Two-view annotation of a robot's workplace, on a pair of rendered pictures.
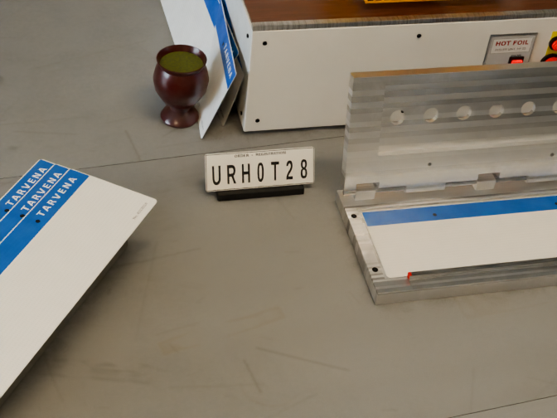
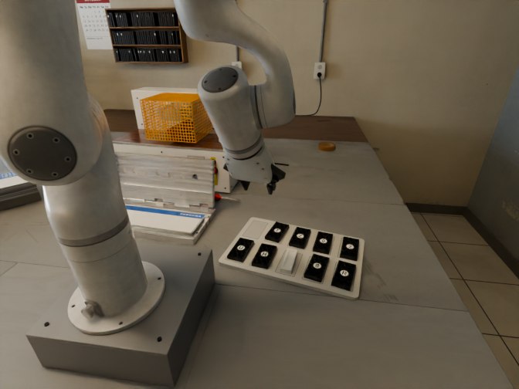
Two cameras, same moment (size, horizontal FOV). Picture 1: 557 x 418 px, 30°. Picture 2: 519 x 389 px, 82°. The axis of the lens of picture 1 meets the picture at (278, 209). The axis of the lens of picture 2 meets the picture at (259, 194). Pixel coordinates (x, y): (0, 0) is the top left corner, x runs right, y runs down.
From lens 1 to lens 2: 1.31 m
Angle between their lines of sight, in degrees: 29
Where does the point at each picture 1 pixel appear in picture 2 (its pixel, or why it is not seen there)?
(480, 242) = (132, 218)
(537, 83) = (171, 164)
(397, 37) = (154, 151)
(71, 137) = not seen: hidden behind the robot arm
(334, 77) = not seen: hidden behind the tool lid
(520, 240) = (147, 220)
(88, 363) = not seen: outside the picture
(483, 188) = (159, 204)
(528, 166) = (172, 198)
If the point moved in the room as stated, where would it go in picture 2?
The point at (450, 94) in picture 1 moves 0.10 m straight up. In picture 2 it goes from (140, 164) to (135, 138)
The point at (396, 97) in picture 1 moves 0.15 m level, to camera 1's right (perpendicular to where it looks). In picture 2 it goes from (122, 162) to (150, 170)
